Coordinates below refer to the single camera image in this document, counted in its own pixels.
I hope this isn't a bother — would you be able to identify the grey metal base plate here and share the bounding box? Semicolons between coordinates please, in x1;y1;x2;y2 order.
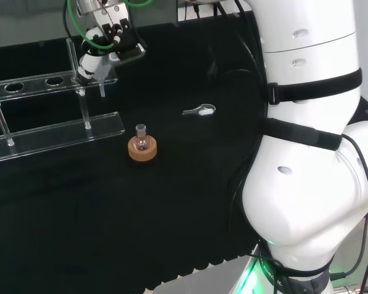
153;252;260;294

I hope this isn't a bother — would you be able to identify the black base cable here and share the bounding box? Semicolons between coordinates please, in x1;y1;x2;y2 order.
330;211;368;281

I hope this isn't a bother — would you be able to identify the small glass round-bottom flask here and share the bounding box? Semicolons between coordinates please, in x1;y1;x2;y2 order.
132;123;150;151

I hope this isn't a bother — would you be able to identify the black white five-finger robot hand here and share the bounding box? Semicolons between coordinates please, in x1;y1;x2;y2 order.
75;0;147;87

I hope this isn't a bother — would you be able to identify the brown cork ring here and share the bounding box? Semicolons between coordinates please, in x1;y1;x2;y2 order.
128;135;158;162

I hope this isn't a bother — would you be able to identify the clear acrylic funnel stand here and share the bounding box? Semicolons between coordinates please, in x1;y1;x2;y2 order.
0;37;126;164

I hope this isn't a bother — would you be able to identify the green hand cable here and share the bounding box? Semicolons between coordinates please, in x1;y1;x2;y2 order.
66;0;156;50

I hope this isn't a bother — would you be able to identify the black bench cloth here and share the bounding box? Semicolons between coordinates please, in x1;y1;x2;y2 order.
0;10;368;294

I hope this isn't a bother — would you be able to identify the translucent plastic funnel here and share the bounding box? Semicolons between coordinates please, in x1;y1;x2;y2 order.
93;57;118;98

